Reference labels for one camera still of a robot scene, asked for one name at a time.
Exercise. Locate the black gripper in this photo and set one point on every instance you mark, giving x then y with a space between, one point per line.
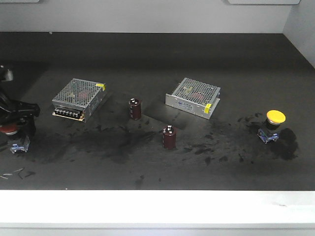
18 112

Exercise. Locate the rear dark red capacitor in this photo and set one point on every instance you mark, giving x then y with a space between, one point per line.
135 108

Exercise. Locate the left metal power supply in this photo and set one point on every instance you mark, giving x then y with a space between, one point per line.
78 99

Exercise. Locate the metal power supply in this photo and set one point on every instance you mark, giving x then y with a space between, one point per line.
194 97
78 99

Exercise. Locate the dark red capacitor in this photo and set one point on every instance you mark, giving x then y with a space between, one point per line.
169 133
135 108

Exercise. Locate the front dark red capacitor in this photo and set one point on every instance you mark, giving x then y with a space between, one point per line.
169 133

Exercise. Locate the right metal power supply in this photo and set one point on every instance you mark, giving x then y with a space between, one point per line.
194 97

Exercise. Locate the yellow mushroom push button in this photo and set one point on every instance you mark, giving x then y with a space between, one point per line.
269 130

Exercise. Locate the red mushroom push button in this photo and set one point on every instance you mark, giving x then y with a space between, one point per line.
18 140

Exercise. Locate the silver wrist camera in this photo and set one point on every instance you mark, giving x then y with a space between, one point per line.
6 73

